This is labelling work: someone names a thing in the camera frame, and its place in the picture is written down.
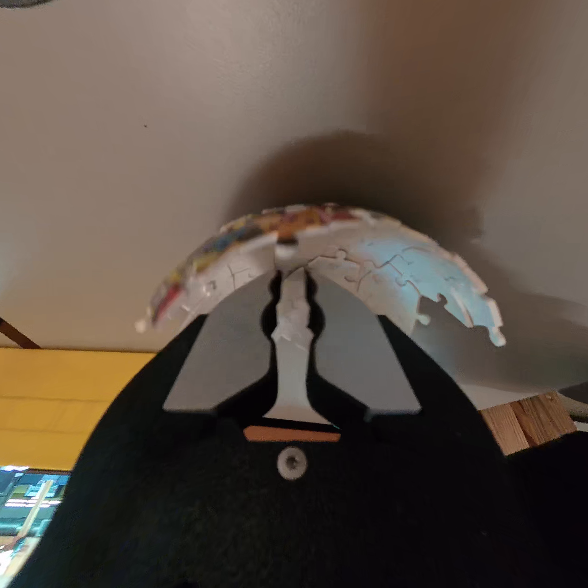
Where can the light wooden furniture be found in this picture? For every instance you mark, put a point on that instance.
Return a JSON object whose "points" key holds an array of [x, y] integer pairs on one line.
{"points": [[528, 422]]}

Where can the yellow plastic bin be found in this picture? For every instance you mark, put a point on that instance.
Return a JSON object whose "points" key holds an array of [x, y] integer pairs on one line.
{"points": [[55, 404]]}

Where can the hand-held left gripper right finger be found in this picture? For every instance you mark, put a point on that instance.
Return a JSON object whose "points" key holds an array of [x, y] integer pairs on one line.
{"points": [[363, 363]]}

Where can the partly built puzzle ball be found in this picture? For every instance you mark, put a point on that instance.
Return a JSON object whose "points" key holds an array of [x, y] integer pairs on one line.
{"points": [[390, 271]]}

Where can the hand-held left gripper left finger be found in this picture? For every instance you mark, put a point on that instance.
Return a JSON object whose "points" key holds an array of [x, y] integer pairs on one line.
{"points": [[220, 358]]}

